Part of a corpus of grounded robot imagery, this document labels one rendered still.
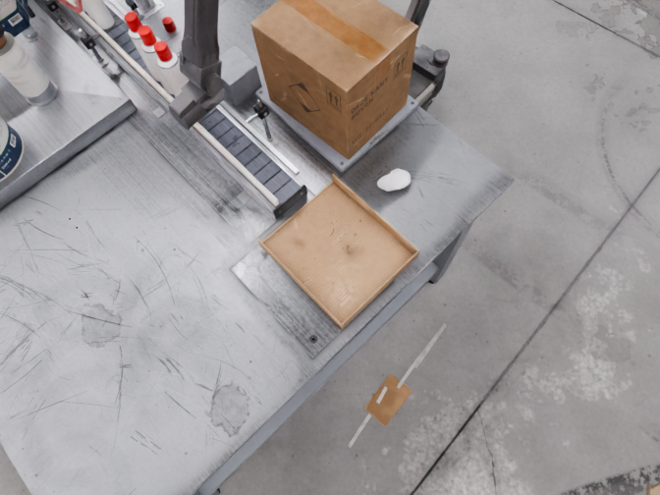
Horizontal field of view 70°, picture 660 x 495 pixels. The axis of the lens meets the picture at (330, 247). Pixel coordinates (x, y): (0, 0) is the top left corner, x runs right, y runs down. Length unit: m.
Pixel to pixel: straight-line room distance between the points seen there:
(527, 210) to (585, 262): 0.32
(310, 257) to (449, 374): 0.98
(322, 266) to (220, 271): 0.25
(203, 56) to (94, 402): 0.79
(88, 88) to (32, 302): 0.61
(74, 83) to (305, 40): 0.74
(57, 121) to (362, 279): 0.95
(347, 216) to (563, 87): 1.73
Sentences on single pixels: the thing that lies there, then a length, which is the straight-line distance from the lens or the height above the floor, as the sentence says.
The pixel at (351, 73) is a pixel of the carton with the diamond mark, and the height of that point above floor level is 1.12.
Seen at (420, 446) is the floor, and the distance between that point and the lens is 1.94.
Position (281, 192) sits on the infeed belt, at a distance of 1.19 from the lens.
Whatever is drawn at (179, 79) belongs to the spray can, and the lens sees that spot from 1.31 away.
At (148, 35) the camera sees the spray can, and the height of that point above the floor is 1.08.
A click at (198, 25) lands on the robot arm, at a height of 1.27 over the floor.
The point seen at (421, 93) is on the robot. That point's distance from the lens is 2.20.
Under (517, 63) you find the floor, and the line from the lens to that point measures 2.73.
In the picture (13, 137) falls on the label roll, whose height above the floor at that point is 0.92.
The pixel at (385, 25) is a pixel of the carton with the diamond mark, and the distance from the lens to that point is 1.17.
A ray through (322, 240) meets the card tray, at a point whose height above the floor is 0.83.
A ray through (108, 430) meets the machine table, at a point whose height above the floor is 0.83.
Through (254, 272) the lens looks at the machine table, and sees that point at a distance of 1.18.
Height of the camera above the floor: 1.92
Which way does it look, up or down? 68 degrees down
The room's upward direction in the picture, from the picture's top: 8 degrees counter-clockwise
